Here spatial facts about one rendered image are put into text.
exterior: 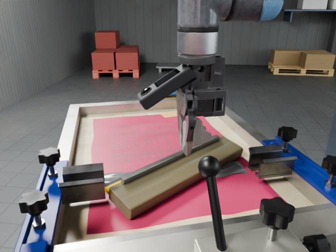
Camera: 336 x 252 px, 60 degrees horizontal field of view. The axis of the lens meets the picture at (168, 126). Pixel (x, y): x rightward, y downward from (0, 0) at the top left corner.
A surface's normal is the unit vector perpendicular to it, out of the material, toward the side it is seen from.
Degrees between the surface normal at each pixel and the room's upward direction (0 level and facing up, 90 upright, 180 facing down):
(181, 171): 11
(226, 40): 90
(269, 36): 90
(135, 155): 0
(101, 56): 90
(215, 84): 90
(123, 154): 0
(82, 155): 0
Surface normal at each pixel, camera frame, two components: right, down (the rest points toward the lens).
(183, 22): -0.72, 0.26
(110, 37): 0.01, 0.37
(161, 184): 0.14, -0.86
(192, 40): -0.27, 0.36
